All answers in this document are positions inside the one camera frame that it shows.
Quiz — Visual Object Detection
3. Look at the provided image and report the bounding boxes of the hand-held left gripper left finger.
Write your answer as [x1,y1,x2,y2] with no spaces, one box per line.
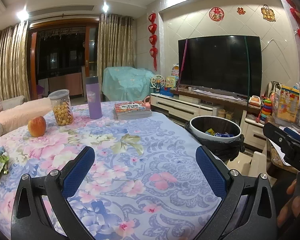
[11,145,97,240]

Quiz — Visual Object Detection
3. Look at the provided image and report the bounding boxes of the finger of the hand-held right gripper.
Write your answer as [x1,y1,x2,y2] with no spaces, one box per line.
[262,122,294,155]
[283,127,300,147]

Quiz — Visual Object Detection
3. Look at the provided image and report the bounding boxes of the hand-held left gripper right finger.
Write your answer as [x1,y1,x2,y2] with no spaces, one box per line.
[195,145,278,240]

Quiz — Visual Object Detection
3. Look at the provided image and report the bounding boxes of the white bin with black bag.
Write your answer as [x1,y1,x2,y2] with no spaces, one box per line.
[184,116,245,162]

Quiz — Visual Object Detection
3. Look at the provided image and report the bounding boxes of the person's right hand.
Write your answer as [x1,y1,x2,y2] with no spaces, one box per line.
[277,180,300,227]

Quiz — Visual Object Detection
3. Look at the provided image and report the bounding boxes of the white paper sheets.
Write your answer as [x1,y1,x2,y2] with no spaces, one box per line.
[270,140,298,173]

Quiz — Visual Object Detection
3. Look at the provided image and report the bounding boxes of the yellow toy box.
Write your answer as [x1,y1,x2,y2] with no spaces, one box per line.
[275,85,300,123]

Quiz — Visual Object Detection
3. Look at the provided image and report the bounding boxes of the toy cash register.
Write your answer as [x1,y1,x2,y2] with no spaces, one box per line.
[249,95,262,108]

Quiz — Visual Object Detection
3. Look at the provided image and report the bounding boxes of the beige backpack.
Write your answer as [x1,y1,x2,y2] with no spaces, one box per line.
[264,81,282,99]

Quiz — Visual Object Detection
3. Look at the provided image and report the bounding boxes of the floral tablecloth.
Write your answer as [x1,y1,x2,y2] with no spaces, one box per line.
[0,101,228,240]

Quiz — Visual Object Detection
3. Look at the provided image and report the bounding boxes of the red apple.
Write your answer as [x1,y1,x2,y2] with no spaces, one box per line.
[28,116,47,137]

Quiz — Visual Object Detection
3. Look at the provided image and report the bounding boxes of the clear snack jar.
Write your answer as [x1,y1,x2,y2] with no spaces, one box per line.
[48,89,74,126]

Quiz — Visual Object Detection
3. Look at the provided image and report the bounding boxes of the white TV cabinet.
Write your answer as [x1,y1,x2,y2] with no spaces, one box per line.
[150,87,273,153]

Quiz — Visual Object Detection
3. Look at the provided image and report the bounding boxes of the purple thermos bottle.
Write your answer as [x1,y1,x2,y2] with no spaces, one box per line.
[86,76,103,119]

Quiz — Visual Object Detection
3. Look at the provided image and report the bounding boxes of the pink blanket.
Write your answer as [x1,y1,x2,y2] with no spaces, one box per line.
[0,97,52,133]

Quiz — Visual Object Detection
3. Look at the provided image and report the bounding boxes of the stack of children's books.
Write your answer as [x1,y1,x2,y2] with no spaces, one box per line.
[113,101,152,120]

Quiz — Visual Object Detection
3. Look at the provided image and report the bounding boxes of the pink cloth-covered table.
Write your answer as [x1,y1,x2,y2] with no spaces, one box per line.
[48,72,83,97]

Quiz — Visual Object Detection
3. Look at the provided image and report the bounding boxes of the patterned sofa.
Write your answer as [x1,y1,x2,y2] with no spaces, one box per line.
[0,95,27,143]

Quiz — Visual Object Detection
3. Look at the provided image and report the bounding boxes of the black television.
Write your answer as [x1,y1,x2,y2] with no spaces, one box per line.
[178,35,262,98]

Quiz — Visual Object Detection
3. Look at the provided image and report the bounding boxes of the teal cloth cover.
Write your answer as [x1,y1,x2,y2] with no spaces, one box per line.
[102,66,157,102]

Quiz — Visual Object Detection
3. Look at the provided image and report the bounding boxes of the ferris wheel toy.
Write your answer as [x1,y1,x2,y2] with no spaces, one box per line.
[150,74,166,94]

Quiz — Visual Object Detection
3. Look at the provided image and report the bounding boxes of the pink rod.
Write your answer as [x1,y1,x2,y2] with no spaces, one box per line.
[179,39,188,88]

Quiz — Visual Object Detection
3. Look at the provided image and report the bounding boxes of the wooden glass sliding door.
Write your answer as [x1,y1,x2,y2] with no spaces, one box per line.
[27,21,100,100]

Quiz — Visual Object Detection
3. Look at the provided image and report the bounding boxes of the beige curtain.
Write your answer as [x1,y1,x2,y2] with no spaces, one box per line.
[0,20,32,100]
[97,14,135,98]

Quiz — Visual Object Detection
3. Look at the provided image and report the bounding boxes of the rainbow stacking ring toy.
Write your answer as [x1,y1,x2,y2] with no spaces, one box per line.
[258,97,272,123]

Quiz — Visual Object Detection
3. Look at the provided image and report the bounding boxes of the green strap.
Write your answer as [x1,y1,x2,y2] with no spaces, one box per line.
[243,36,252,98]

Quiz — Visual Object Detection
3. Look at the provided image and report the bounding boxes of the gold figure wall decal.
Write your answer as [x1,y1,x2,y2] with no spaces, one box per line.
[261,4,276,22]

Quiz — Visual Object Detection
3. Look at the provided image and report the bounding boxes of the round red wall decal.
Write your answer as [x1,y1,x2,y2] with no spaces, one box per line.
[209,7,224,21]

